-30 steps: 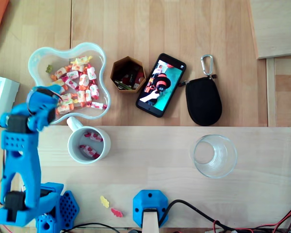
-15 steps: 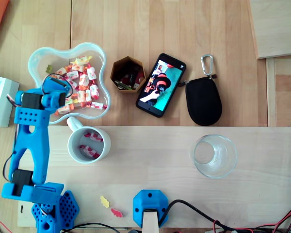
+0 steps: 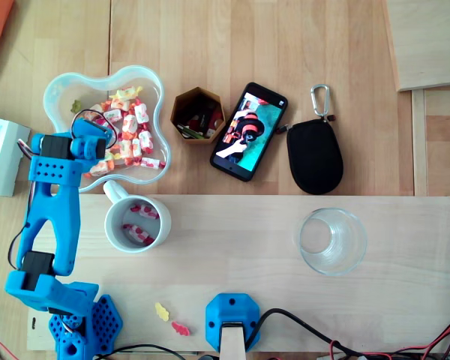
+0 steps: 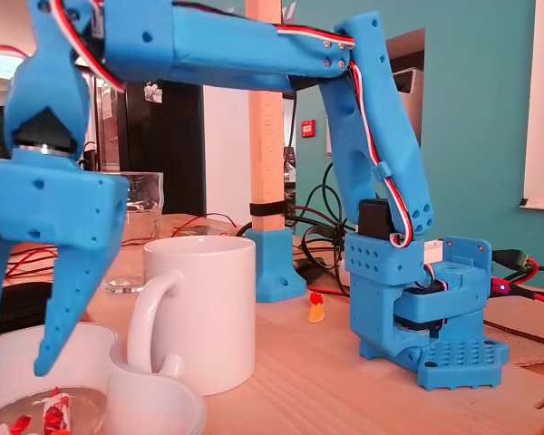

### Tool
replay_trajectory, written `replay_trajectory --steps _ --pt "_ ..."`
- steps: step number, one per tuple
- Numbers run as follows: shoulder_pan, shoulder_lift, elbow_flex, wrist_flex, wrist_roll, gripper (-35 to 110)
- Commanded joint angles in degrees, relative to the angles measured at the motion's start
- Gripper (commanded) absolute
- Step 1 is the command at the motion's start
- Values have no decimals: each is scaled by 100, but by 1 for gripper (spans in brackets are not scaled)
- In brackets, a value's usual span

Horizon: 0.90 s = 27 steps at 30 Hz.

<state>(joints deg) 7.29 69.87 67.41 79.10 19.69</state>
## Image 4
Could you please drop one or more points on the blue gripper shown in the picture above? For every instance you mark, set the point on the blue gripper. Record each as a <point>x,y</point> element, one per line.
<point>50,206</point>

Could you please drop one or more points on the white ceramic mug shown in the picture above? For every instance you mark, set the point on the white ceramic mug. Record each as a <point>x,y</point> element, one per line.
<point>208,317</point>

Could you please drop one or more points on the blue 3D-printed robot arm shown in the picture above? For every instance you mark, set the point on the blue 3D-printed robot arm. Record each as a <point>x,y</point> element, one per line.
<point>376,136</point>

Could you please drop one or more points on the orange white wrapped candy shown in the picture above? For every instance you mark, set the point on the orange white wrapped candy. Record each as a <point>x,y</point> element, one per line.
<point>56,408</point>

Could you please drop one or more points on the clear drinking glass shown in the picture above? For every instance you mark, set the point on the clear drinking glass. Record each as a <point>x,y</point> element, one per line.
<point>145,217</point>

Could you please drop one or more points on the translucent wavy candy bowl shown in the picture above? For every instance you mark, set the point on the translucent wavy candy bowl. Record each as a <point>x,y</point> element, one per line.
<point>163,408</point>

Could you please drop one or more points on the black cabinet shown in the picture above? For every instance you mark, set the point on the black cabinet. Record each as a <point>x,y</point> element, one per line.
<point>172,149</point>

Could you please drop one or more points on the red gummy bear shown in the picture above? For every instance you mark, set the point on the red gummy bear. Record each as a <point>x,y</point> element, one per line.
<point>316,299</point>

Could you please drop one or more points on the yellow gummy bear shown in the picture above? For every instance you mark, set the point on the yellow gummy bear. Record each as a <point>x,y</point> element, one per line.
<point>316,314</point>

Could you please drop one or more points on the light wooden board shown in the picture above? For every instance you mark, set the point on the light wooden board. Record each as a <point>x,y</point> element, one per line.
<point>322,385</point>

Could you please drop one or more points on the red fire alarm box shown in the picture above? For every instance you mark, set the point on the red fire alarm box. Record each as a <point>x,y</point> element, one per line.
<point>308,128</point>

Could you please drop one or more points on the green black power connector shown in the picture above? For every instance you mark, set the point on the green black power connector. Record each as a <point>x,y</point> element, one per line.
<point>512,259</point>

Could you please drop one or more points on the blue post mount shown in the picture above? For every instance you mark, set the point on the blue post mount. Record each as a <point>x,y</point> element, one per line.
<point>272,267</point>

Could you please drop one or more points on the wooden post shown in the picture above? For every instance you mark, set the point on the wooden post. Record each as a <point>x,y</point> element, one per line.
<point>267,158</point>

